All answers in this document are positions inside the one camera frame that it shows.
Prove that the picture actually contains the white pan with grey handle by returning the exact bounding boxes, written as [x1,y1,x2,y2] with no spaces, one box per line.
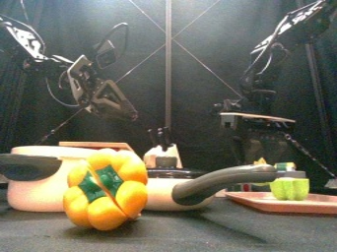
[143,163,279,212]

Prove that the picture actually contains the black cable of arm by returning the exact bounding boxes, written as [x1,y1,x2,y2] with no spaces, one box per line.
[250,41,293,78]
[102,22,131,62]

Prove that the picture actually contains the vertical metal frame pole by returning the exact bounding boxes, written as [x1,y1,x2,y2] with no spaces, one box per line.
[164,0,174,130]

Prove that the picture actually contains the red white small toy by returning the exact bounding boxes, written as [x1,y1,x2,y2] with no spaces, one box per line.
[238,182,255,193]

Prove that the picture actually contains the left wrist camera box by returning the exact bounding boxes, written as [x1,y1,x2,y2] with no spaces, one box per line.
[92,38,122,70]

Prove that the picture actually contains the green bell pepper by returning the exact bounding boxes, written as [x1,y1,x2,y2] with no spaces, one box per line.
[269,177,310,202]

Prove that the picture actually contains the white knife block black knives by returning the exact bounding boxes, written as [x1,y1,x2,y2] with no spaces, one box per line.
[142,126,184,170]

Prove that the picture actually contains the dark frame pole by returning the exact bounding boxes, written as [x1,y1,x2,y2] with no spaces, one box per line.
[304,40,334,165]

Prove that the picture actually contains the sushi roll toy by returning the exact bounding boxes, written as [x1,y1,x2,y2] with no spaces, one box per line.
[274,161,308,180]

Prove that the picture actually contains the wooden board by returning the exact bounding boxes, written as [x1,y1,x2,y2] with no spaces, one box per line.
[57,141,135,153]

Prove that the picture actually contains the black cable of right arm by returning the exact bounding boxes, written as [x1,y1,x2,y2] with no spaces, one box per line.
[250,41,293,78]

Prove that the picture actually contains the white pot with grey handle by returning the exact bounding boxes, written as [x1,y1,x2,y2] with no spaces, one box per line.
[0,145,148,213]

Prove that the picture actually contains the pink tray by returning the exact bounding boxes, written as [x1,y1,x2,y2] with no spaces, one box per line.
[223,190,337,216]

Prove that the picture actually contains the yellow toy bell pepper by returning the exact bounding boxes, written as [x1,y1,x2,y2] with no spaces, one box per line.
[61,148,150,232]

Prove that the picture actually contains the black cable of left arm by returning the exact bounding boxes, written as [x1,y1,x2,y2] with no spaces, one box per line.
[102,22,131,62]

